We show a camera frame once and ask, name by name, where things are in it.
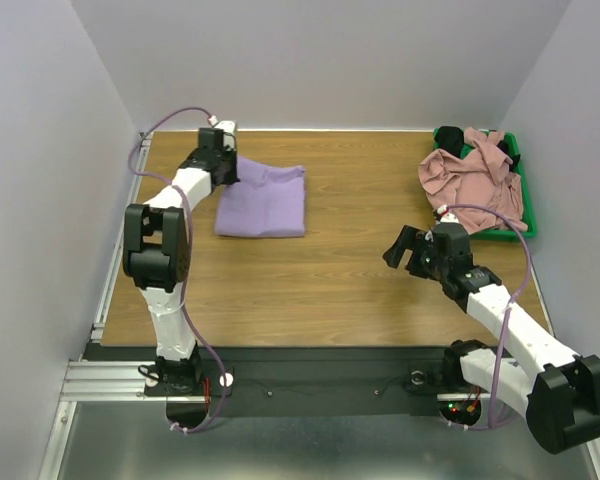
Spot black t-shirt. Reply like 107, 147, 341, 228
434, 126, 465, 158

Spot right electronics board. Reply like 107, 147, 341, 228
438, 400, 482, 427

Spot purple t-shirt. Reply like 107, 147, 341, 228
214, 157, 306, 238

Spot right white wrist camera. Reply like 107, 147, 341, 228
434, 205, 459, 223

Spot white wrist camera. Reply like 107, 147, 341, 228
434, 205, 459, 223
207, 115, 237, 150

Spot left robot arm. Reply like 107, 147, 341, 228
122, 121, 239, 396

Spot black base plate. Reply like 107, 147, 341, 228
144, 345, 501, 419

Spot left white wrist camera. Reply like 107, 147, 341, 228
207, 115, 237, 150

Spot green plastic bin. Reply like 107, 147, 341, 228
431, 127, 539, 243

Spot pink t-shirt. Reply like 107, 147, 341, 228
417, 126, 523, 234

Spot aluminium front rail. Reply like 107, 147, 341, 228
61, 352, 534, 416

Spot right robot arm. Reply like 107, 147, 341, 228
383, 222, 600, 454

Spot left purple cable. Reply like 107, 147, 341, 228
126, 105, 231, 435

